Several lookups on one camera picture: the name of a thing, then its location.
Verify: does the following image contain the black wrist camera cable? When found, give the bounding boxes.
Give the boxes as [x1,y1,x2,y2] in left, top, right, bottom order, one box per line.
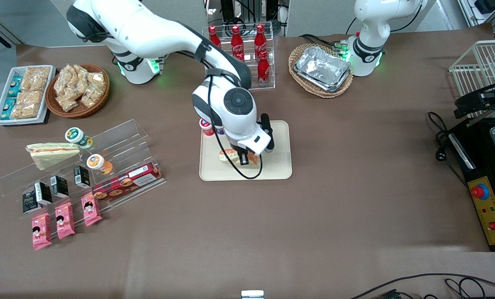
[206,71,264,180]

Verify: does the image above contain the clear bag of snacks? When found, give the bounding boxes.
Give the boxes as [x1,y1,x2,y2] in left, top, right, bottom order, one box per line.
[80,85,104,109]
[56,95,79,113]
[86,71,106,90]
[54,66,74,97]
[72,64,89,94]

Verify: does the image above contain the teal snack packet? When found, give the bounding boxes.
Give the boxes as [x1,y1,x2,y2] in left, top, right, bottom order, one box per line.
[7,76,22,98]
[0,98,17,121]

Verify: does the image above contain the light wicker basket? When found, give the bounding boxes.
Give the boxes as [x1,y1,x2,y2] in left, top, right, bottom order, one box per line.
[288,43,354,98]

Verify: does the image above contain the green lid cup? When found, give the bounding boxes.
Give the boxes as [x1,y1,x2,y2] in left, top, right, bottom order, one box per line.
[65,127,94,150]

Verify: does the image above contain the white rectangular dish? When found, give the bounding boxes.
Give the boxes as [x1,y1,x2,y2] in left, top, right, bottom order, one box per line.
[0,65,57,126]

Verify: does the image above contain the pink snack packet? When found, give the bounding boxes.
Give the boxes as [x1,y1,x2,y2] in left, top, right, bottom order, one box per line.
[81,194,103,227]
[55,202,76,240]
[32,213,52,250]

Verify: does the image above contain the brown wicker basket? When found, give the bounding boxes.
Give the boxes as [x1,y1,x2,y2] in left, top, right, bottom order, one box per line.
[45,64,110,119]

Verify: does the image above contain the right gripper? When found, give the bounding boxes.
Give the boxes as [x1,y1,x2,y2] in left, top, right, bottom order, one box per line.
[230,124,272,166]

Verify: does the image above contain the orange lid cup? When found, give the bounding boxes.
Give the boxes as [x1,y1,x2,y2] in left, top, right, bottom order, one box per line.
[86,154,114,175]

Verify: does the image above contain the clear acrylic stepped shelf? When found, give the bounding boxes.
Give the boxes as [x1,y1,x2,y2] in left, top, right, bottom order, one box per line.
[0,119,167,233]

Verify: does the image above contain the black arm base cable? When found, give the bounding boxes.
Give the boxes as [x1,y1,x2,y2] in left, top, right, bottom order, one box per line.
[299,34,347,52]

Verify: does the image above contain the black carton gold print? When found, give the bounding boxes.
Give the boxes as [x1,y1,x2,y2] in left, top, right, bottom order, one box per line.
[22,190,39,214]

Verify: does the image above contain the red cookie box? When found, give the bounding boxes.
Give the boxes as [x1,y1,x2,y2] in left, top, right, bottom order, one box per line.
[91,162,163,202]

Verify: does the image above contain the black sealing machine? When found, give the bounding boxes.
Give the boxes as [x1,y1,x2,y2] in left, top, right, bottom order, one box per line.
[447,73,495,252]

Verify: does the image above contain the stacked foil trays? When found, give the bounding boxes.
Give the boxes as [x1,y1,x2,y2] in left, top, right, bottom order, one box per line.
[293,46,352,93]

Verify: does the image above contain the packed cracker block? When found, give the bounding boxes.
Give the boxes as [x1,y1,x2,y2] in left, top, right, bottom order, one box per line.
[10,91,44,120]
[21,66,51,93]

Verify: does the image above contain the black background equipment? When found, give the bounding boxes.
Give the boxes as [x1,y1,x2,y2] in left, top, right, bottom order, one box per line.
[206,0,289,36]

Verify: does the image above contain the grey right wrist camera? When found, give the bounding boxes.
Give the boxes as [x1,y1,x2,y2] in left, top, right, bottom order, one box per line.
[261,113,275,153]

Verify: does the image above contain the beige plastic tray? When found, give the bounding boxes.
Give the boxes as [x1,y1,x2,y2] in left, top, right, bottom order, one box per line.
[199,120,293,181]

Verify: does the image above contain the clear acrylic bottle rack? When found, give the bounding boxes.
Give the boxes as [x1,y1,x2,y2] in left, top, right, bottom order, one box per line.
[202,26,276,90]

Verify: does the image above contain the looped black cable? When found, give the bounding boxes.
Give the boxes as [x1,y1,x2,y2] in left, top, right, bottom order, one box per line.
[445,277,485,299]

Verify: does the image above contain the long black cable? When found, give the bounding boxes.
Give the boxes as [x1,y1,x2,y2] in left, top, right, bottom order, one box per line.
[349,273,495,299]

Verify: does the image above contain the triangle sandwich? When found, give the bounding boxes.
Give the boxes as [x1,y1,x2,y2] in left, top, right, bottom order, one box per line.
[219,149,259,167]
[26,142,81,171]

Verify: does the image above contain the small black carton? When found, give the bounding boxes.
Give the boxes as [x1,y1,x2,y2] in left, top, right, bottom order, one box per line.
[74,165,91,188]
[50,175,69,198]
[34,181,53,206]

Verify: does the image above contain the black power cable with plug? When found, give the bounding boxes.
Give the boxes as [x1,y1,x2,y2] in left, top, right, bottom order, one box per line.
[427,111,468,187]

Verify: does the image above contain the white wire rack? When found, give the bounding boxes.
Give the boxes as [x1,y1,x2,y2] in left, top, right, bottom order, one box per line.
[449,39,495,119]

